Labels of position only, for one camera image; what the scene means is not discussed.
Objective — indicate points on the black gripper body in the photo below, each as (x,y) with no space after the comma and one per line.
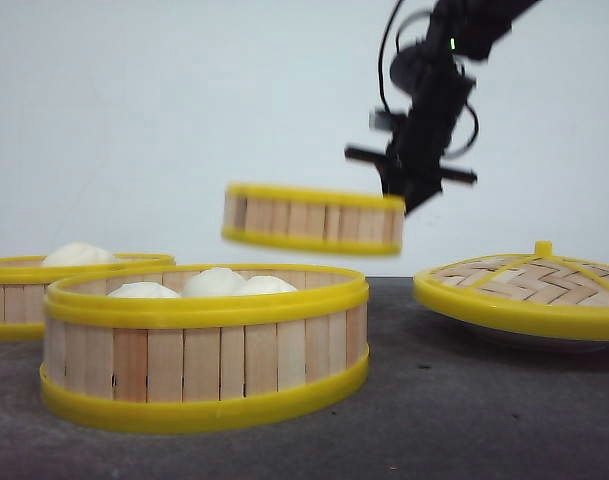
(410,165)

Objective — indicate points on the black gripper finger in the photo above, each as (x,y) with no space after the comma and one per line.
(414,198)

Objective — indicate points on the bamboo steamer basket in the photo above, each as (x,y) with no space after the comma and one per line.
(305,219)
(24,280)
(184,365)

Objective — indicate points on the woven bamboo steamer lid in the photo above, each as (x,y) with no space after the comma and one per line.
(541,294)

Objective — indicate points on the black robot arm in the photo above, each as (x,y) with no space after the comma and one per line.
(467,30)

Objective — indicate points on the front basket right bun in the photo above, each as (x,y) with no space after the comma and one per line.
(264,284)

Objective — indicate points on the white plate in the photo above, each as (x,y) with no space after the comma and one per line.
(535,343)

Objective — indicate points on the front basket left bun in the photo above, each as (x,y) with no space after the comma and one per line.
(144,290)

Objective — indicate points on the white bun in left basket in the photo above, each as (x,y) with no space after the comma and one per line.
(78,254)

